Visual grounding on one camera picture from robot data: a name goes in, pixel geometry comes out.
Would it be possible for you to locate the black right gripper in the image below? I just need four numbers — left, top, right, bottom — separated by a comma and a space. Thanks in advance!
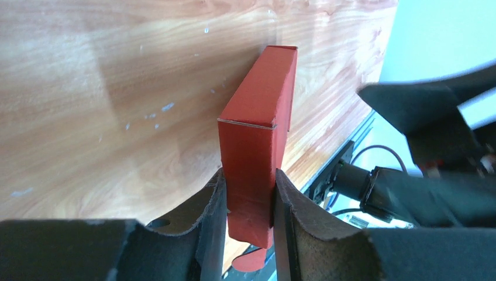
357, 63, 495, 175

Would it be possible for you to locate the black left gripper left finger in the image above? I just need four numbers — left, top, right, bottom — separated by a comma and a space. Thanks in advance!
1, 170, 227, 280

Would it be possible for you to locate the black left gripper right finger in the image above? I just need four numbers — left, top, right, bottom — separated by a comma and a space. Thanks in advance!
274, 170, 495, 280

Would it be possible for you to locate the red paper box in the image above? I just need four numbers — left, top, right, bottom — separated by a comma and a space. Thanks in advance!
218, 46, 298, 272

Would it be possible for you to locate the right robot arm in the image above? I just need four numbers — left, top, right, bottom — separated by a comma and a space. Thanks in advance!
330, 65, 495, 228

